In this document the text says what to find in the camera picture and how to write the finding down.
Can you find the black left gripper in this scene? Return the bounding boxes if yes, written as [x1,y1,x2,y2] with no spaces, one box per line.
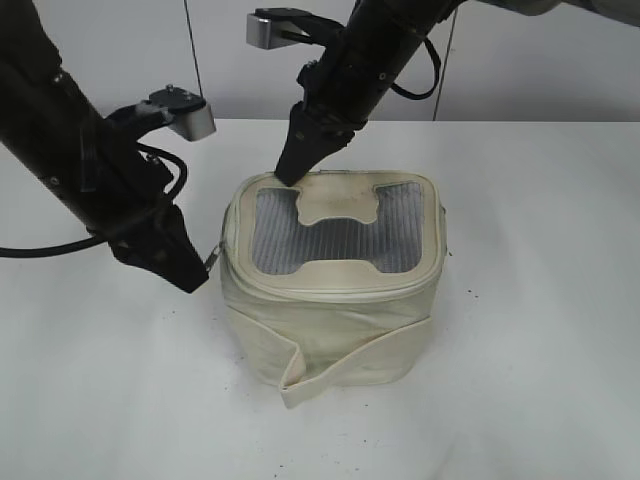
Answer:
[96,144,208,293]

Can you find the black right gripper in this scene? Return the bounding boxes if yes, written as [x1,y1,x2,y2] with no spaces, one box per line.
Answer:
[275,31,400,187]

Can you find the metal zipper pull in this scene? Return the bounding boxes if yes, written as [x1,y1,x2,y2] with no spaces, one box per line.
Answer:
[205,242,223,271]

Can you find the cream bag with mesh top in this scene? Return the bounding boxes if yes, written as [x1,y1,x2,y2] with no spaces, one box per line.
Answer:
[219,171,447,408]

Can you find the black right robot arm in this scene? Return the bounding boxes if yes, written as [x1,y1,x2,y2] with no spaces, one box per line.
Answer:
[275,1,460,186]

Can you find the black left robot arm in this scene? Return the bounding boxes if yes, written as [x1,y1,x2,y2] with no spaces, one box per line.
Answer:
[1,1,215,293]

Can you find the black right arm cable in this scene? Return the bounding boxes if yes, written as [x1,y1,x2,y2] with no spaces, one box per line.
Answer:
[389,29,442,101]

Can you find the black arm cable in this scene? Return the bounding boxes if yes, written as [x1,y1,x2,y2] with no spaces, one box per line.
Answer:
[0,144,189,259]
[389,29,442,101]

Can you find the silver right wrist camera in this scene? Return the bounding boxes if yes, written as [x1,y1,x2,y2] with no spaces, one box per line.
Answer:
[245,6,346,51]

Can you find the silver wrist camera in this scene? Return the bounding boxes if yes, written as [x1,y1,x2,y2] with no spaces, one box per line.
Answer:
[245,6,346,51]
[104,85,217,141]

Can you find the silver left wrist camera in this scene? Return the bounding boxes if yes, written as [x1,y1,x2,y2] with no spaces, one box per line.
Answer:
[104,85,217,141]

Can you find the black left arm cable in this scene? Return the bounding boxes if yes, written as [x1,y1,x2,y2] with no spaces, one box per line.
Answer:
[0,144,189,259]

